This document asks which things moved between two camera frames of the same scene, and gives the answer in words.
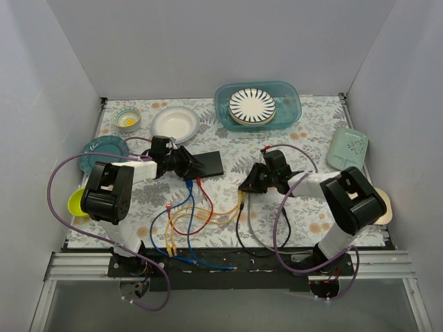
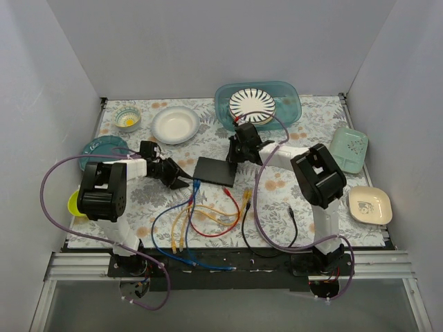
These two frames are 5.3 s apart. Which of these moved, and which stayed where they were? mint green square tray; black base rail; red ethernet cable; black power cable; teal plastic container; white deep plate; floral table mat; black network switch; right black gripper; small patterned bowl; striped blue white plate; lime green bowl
Moved: right black gripper; black power cable; red ethernet cable; black network switch
Stayed: white deep plate; teal plastic container; striped blue white plate; mint green square tray; floral table mat; small patterned bowl; black base rail; lime green bowl
